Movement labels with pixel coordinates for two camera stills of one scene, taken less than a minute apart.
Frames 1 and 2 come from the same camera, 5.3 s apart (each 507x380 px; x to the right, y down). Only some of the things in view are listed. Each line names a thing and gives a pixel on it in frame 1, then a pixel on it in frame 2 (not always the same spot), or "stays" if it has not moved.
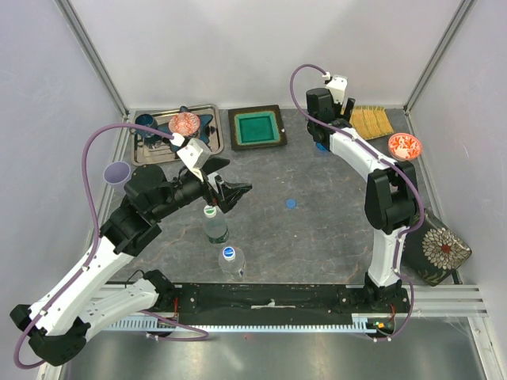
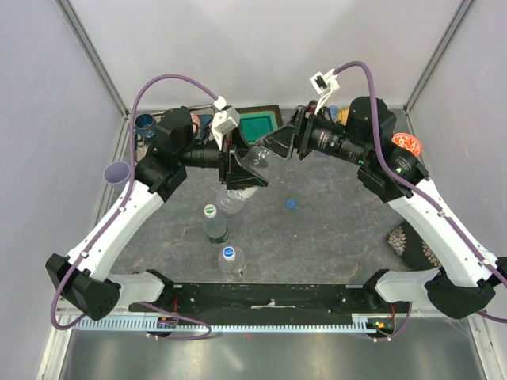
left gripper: (230, 192) -> (233, 172)
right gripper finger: (348, 108) -> (280, 142)
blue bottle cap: (291, 203) stays
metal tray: (150, 150) stays
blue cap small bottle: (231, 260) stays
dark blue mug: (146, 119) stays
